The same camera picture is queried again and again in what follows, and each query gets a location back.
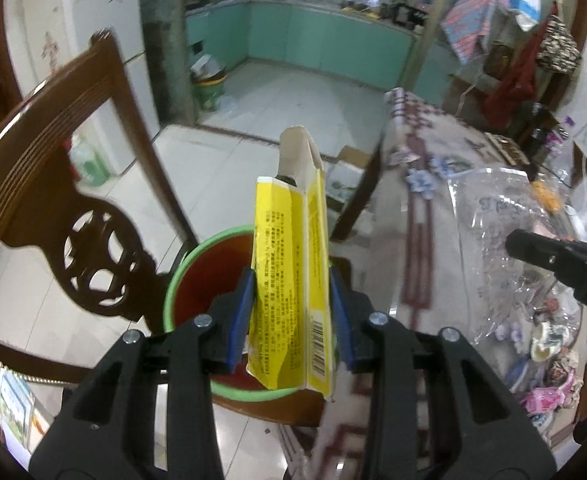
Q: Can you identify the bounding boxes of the yellow carton box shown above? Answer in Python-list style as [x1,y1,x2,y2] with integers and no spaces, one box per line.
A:
[246,126,335,403]

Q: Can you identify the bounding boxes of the red hanging garment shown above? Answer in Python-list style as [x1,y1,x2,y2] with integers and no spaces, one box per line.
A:
[483,20,549,128]

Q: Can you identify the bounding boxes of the orange snack packet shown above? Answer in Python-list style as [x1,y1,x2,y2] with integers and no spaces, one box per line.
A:
[531,180,561,211]

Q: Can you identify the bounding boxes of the dark wooden chair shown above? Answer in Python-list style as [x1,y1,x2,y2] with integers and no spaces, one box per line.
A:
[0,30,354,428]

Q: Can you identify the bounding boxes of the green plastic bottle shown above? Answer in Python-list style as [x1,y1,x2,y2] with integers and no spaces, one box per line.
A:
[68,135,110,188]

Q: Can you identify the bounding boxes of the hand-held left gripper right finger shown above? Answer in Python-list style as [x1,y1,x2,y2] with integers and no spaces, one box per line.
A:
[329,265,559,480]

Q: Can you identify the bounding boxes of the white refrigerator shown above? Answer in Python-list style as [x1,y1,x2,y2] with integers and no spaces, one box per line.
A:
[1,0,149,176]

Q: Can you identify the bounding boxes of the table with patterned cloth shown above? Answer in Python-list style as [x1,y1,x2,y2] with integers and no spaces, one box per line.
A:
[278,87,587,480]

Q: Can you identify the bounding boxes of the clear plastic bag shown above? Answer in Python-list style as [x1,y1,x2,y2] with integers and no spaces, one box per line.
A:
[446,167,587,361]

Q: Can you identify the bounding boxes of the printed booklet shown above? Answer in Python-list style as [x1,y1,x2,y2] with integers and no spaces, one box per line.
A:
[0,370,37,461]

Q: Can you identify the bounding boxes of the cardboard box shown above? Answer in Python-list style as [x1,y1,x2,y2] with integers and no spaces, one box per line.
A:
[326,145,374,206]

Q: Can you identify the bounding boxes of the green-rimmed red bin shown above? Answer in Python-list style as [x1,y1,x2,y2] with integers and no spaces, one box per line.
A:
[164,226,324,403]

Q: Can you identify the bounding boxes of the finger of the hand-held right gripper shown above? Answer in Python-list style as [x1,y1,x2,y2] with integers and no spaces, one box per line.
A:
[505,229,581,286]

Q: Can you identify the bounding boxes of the white crumpled wrapper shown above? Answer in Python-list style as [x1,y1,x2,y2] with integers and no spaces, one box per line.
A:
[531,320,571,363]

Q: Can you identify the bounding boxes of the teal kitchen cabinets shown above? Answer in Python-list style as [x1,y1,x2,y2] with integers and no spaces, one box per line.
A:
[184,0,419,93]

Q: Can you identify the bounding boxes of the pink crumpled wrapper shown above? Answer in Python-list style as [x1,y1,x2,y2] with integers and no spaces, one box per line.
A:
[521,385,581,413]

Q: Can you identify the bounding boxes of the patterned hanging bag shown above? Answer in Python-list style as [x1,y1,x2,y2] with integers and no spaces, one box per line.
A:
[536,12,581,73]

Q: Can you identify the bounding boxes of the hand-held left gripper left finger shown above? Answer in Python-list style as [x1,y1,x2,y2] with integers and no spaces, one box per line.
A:
[28,267,257,480]

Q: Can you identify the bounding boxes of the striped hanging cloth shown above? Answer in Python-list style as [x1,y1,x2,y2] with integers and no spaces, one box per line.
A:
[441,0,517,63]

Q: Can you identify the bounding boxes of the green bucket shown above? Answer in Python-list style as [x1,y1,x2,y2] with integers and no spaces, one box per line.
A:
[192,72,227,113]

